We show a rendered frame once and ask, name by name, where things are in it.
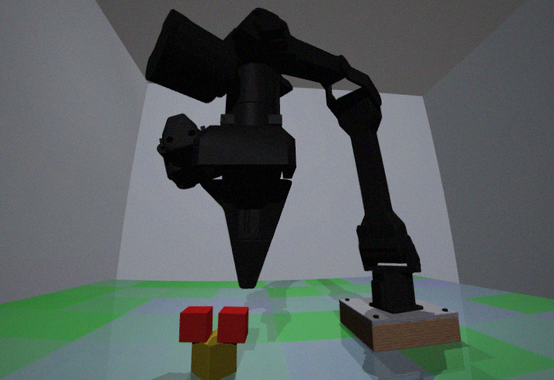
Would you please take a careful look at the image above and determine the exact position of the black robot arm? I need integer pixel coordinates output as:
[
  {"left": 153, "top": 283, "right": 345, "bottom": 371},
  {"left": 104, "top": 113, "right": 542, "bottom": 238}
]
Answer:
[{"left": 145, "top": 8, "right": 424, "bottom": 314}]

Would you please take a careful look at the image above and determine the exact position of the olive-yellow cube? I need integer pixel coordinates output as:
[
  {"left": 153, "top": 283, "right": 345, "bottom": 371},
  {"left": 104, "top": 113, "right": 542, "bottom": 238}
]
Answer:
[{"left": 191, "top": 330, "right": 237, "bottom": 380}]

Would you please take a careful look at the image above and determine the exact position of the red cube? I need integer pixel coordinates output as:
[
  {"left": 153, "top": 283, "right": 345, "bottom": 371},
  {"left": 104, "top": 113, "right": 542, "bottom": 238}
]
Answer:
[
  {"left": 179, "top": 306, "right": 213, "bottom": 343},
  {"left": 217, "top": 306, "right": 249, "bottom": 344}
]

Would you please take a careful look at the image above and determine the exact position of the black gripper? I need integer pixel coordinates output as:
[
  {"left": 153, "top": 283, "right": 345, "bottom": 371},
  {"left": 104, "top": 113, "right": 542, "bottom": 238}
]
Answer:
[{"left": 191, "top": 102, "right": 296, "bottom": 289}]

